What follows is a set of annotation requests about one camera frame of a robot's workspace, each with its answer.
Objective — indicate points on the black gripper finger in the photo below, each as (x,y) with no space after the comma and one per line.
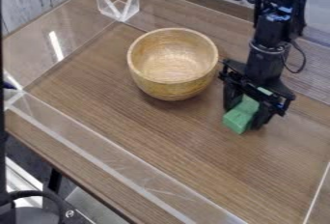
(231,95)
(263,114)

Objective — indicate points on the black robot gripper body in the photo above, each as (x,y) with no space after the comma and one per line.
(271,92)

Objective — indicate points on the green rectangular block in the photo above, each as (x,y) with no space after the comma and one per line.
(238,118)

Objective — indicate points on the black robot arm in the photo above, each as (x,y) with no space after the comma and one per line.
(279,23)

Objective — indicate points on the brown wooden bowl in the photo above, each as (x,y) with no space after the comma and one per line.
(172,63)

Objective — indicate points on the clear acrylic front barrier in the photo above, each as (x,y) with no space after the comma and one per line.
(89,109)

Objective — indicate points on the black table leg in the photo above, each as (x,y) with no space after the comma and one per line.
(55,181)

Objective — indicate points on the clear acrylic corner bracket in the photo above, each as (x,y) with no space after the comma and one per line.
(119,10)

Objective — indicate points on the grey metal base plate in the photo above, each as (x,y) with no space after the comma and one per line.
(56,205)

